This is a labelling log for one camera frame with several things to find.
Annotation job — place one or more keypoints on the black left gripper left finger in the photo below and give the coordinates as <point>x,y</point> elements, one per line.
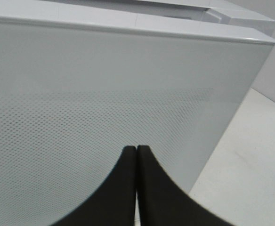
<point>114,201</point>

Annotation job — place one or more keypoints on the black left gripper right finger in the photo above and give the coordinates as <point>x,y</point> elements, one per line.
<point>161,202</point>

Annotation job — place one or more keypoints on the white microwave door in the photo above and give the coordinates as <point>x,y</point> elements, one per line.
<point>82,79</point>

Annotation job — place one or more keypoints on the white microwave oven body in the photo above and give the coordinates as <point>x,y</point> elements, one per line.
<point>224,12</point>

